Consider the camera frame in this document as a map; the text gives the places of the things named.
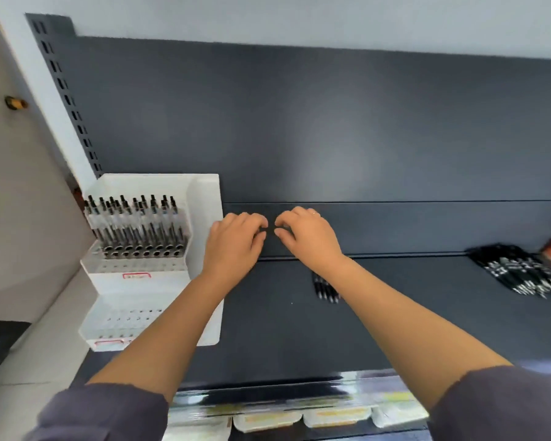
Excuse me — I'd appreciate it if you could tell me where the dark grey shelf unit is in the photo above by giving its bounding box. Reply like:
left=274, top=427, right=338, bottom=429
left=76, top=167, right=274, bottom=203
left=26, top=13, right=551, bottom=441

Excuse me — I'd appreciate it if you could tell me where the person's right hand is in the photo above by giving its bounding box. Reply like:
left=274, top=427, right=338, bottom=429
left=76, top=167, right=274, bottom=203
left=274, top=206, right=348, bottom=274

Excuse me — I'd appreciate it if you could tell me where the grey sleeve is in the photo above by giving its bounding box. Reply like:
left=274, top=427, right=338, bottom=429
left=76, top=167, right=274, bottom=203
left=25, top=383, right=170, bottom=441
left=427, top=366, right=551, bottom=441

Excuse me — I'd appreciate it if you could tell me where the white slotted shelf upright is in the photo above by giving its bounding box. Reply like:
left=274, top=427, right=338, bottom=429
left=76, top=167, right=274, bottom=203
left=26, top=13, right=104, bottom=178

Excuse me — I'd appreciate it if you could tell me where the beige door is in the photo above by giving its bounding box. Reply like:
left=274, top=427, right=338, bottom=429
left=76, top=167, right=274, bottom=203
left=0, top=9, right=95, bottom=323

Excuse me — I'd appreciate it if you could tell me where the person's left hand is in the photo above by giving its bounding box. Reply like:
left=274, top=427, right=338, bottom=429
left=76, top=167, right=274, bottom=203
left=201, top=212, right=269, bottom=290

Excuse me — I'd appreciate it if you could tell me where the white tiered pen holder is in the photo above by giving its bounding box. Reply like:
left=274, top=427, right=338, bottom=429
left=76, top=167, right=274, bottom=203
left=78, top=173, right=225, bottom=353

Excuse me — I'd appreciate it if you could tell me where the grey right sleeve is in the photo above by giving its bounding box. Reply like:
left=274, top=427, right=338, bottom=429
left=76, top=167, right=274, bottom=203
left=427, top=366, right=551, bottom=441

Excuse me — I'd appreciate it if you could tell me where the person's right forearm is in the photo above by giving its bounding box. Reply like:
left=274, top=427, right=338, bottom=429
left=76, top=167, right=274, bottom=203
left=330, top=257, right=513, bottom=412

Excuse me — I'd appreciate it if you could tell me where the person's left forearm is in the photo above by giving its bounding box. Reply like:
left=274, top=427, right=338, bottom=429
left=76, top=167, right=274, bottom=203
left=88, top=275, right=230, bottom=402

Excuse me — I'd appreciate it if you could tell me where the grey left sleeve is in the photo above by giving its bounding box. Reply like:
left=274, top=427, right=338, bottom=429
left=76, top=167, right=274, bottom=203
left=25, top=383, right=170, bottom=441

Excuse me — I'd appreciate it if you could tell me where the clear-barrel pen group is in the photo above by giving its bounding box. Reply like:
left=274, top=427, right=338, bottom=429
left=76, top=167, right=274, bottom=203
left=83, top=194, right=187, bottom=260

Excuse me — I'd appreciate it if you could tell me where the aligned bundle of black pens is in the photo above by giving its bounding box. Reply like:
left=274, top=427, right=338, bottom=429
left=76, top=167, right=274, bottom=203
left=468, top=243, right=551, bottom=299

